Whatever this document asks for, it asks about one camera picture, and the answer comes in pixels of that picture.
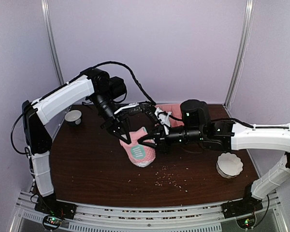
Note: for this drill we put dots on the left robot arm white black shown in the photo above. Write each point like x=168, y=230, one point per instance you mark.
x=92, y=84

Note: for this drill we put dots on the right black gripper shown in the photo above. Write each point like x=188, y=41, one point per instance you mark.
x=155, y=144

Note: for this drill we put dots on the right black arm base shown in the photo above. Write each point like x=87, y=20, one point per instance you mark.
x=240, y=207

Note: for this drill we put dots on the right circuit board with leds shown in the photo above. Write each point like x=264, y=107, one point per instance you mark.
x=246, y=223

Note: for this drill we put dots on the aluminium frame post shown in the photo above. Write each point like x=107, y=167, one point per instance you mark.
x=246, y=29
x=51, y=41

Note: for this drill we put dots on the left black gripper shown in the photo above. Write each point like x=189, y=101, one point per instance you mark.
x=114, y=123

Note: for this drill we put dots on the aluminium front rail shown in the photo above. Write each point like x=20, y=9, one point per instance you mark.
x=194, y=218

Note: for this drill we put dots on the pink divided organizer tray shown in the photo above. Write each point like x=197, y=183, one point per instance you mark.
x=175, y=112

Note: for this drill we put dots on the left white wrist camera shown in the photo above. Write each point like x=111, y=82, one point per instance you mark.
x=129, y=106

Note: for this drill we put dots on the circuit board with leds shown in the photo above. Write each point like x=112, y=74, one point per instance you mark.
x=51, y=222
x=246, y=223

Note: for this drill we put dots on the right aluminium frame post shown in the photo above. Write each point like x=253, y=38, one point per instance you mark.
x=246, y=29

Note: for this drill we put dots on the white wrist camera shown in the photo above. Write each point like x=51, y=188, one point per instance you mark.
x=129, y=106
x=163, y=117

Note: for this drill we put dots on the left circuit board with leds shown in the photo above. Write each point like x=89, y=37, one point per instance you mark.
x=51, y=222

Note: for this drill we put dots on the left aluminium frame post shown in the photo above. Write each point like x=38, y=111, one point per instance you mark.
x=51, y=41

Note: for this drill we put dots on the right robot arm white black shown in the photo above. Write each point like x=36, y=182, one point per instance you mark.
x=261, y=137

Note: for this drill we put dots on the white dark small bowl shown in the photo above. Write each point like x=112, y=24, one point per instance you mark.
x=73, y=118

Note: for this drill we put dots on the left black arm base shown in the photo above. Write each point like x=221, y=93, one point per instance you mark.
x=59, y=209

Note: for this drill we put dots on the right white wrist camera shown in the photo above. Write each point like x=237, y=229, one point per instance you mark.
x=163, y=117

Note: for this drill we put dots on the white scalloped bowl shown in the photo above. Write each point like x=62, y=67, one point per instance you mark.
x=229, y=165

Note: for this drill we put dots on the pink patterned sock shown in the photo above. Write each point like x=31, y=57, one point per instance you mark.
x=139, y=155

